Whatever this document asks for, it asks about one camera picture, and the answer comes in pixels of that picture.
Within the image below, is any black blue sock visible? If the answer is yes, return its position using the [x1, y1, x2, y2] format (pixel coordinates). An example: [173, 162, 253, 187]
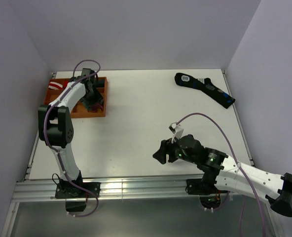
[174, 73, 235, 109]

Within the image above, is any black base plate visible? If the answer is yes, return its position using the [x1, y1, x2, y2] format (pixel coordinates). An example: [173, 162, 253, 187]
[185, 178, 227, 195]
[55, 181, 101, 199]

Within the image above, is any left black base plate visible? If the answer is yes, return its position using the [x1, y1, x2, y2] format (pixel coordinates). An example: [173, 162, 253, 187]
[55, 181, 101, 199]

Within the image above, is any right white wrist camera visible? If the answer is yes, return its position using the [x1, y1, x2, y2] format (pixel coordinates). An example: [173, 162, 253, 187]
[169, 123, 184, 144]

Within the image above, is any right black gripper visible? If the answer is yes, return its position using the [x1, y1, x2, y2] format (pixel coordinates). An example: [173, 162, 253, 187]
[152, 134, 198, 164]

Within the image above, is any red white striped rolled sock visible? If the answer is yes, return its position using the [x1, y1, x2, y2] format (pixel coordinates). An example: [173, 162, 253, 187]
[48, 81, 63, 90]

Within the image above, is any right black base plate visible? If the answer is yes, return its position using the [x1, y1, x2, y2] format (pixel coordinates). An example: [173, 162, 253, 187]
[185, 178, 227, 195]

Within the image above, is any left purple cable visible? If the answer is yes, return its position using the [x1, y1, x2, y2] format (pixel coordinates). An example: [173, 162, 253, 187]
[44, 59, 102, 218]

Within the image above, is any brown wooden divider tray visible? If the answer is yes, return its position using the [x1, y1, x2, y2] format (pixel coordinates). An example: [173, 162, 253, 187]
[44, 77, 108, 119]

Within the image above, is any aluminium frame rail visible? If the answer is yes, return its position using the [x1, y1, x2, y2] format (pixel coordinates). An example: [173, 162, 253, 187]
[11, 172, 271, 202]

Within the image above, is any purple cable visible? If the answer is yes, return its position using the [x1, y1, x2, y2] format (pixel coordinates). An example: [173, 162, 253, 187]
[44, 59, 102, 218]
[177, 113, 267, 237]

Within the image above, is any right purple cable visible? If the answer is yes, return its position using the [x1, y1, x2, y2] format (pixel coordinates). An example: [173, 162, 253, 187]
[177, 113, 267, 237]

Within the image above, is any dark teal rolled sock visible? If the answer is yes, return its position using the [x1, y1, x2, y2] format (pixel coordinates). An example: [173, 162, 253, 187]
[95, 79, 105, 88]

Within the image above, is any maroon purple striped sock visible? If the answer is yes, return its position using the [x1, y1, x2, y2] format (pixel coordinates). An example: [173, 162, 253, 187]
[88, 103, 104, 113]

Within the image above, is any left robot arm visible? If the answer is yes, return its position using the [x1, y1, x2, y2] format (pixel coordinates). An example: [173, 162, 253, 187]
[38, 68, 105, 197]

